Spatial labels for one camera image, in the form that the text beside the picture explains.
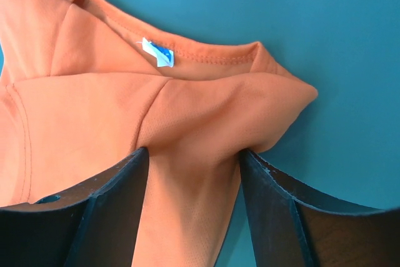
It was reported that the orange t shirt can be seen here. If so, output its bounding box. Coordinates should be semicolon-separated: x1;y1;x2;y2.
1;0;318;266

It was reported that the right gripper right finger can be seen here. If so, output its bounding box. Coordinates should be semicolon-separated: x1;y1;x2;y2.
239;150;399;266

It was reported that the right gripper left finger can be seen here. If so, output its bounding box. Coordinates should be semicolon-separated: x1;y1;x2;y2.
1;148;149;266

